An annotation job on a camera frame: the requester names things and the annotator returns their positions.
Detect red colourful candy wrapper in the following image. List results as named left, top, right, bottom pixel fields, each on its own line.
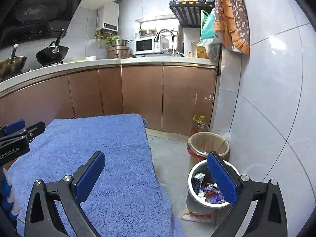
left=201, top=183, right=221, bottom=197

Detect teal plastic bag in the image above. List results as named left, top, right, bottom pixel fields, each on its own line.
left=200, top=8, right=217, bottom=40

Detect brown cooking pot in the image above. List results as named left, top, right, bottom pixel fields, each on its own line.
left=107, top=45, right=130, bottom=59

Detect white water heater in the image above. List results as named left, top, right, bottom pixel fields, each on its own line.
left=96, top=2, right=119, bottom=32

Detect yellow cooking oil jug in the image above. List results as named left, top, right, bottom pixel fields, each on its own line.
left=190, top=115, right=209, bottom=136

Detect black range hood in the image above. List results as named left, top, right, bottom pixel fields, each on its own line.
left=1, top=0, right=82, bottom=49

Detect chrome kitchen faucet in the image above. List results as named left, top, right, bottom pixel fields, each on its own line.
left=153, top=28, right=175, bottom=56

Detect brown kitchen cabinets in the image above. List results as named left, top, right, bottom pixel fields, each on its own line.
left=1, top=64, right=217, bottom=136

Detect steel frying pan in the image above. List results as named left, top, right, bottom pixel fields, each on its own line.
left=0, top=44, right=27, bottom=79

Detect white microwave oven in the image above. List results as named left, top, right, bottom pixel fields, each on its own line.
left=133, top=36, right=161, bottom=55

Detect black wok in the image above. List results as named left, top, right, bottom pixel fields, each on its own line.
left=35, top=29, right=69, bottom=66

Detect blue white gloved hand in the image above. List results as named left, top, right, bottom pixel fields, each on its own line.
left=1, top=168, right=20, bottom=223

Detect purple glove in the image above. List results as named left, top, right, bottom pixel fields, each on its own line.
left=210, top=193, right=226, bottom=204

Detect white metal trash bin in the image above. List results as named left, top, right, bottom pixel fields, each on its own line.
left=186, top=160, right=231, bottom=216

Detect brown wicker basket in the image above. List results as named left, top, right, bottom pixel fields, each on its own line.
left=187, top=132, right=230, bottom=161

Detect blue white milk carton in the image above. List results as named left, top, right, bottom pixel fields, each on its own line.
left=192, top=173, right=205, bottom=195

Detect black dish rack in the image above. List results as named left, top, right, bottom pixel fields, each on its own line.
left=169, top=0, right=215, bottom=28

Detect orange brown apron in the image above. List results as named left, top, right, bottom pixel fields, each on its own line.
left=214, top=0, right=250, bottom=55

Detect blue towel cloth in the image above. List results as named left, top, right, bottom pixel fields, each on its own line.
left=7, top=113, right=186, bottom=237

